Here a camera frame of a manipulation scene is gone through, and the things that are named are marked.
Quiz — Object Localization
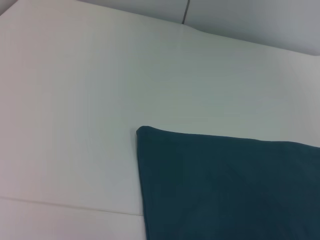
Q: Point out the teal blue shirt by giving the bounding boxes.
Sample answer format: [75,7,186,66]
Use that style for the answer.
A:
[136,125,320,240]

